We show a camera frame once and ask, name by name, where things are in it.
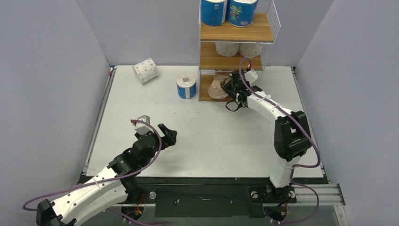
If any white wire wooden shelf rack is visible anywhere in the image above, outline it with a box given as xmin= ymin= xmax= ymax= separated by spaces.
xmin=197 ymin=0 xmax=281 ymax=102

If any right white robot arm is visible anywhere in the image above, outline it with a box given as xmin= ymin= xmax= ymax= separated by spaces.
xmin=220 ymin=71 xmax=311 ymax=201

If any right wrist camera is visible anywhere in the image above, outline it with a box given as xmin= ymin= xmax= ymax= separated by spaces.
xmin=244 ymin=67 xmax=258 ymax=84

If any blue roll front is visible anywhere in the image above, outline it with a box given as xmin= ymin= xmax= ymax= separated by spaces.
xmin=200 ymin=0 xmax=228 ymax=26

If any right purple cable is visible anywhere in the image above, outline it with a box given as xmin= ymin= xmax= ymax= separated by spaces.
xmin=239 ymin=57 xmax=321 ymax=225

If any purple cable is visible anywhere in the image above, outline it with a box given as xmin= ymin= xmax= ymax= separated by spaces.
xmin=239 ymin=57 xmax=321 ymax=225
xmin=22 ymin=119 xmax=166 ymax=226

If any white floral roll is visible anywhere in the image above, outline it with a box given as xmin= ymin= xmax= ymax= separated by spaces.
xmin=239 ymin=43 xmax=262 ymax=58
xmin=215 ymin=42 xmax=239 ymax=57
xmin=132 ymin=58 xmax=160 ymax=84

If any blue roll back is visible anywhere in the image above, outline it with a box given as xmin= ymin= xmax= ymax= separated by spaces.
xmin=176 ymin=72 xmax=197 ymax=99

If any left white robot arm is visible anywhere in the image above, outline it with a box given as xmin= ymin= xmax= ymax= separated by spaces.
xmin=36 ymin=120 xmax=177 ymax=226

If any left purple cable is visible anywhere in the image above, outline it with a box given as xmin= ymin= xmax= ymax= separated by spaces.
xmin=22 ymin=119 xmax=166 ymax=226

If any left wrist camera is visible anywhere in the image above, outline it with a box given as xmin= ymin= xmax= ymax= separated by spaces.
xmin=130 ymin=115 xmax=152 ymax=135

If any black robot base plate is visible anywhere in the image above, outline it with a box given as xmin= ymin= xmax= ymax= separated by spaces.
xmin=78 ymin=174 xmax=297 ymax=219

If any brown roll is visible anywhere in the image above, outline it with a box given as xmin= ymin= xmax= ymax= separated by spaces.
xmin=207 ymin=75 xmax=230 ymax=100

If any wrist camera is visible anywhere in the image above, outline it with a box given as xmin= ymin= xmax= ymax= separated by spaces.
xmin=244 ymin=67 xmax=258 ymax=84
xmin=130 ymin=115 xmax=152 ymax=135

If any blue roll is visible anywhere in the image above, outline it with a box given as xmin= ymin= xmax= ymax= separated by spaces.
xmin=227 ymin=0 xmax=258 ymax=27
xmin=200 ymin=0 xmax=228 ymax=26
xmin=176 ymin=72 xmax=197 ymax=99

